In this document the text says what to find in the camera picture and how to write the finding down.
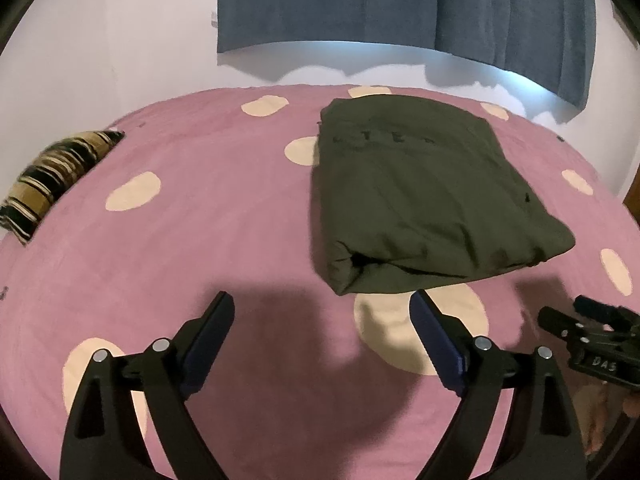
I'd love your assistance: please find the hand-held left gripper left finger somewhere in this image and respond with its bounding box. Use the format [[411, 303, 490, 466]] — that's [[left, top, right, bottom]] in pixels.
[[59, 290, 236, 480]]

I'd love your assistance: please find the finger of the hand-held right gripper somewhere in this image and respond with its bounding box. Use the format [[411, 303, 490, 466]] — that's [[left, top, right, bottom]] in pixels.
[[537, 306, 583, 347], [574, 295, 640, 322]]

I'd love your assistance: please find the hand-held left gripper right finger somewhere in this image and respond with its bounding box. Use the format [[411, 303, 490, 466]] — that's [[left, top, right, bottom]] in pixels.
[[409, 289, 587, 480]]

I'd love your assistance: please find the olive green jacket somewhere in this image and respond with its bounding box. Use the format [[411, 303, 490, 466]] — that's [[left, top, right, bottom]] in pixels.
[[310, 95, 576, 297]]

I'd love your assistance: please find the person's right hand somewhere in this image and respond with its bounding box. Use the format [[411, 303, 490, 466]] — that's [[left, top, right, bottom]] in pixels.
[[572, 382, 640, 457]]

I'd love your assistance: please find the pink polka-dot blanket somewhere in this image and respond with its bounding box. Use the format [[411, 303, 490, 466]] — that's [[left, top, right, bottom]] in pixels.
[[0, 84, 640, 480]]

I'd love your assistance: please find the brown wooden door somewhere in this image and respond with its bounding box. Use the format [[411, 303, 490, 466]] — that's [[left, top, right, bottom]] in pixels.
[[621, 157, 640, 221]]

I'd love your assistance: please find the striped yellow black pillow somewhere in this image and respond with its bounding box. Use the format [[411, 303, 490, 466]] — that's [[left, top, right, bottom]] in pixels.
[[0, 130, 126, 247]]

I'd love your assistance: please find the blue curtain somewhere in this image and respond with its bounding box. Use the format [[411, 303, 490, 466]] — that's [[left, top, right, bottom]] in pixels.
[[216, 0, 598, 110]]

